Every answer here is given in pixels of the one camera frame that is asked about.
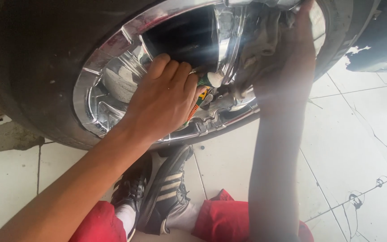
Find person's left hand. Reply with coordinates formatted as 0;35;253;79
123;53;208;143

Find person's right hand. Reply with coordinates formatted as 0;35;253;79
255;0;317;105

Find grey polishing rag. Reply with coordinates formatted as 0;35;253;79
231;5;302;99

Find green white-capped polish bottle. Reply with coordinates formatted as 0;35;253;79
183;69;226;127

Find dark car body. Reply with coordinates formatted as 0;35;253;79
346;0;387;73

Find chrome wheel rim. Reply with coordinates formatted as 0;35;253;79
73;0;327;146

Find red trousers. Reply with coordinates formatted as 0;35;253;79
69;188;315;242

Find black striped sneaker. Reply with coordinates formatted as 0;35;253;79
110;152;154;242
136;145;194;236

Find white sock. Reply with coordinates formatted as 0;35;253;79
164;200;203;233
114;203;138;237

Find black car tire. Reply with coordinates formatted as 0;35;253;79
0;0;382;151

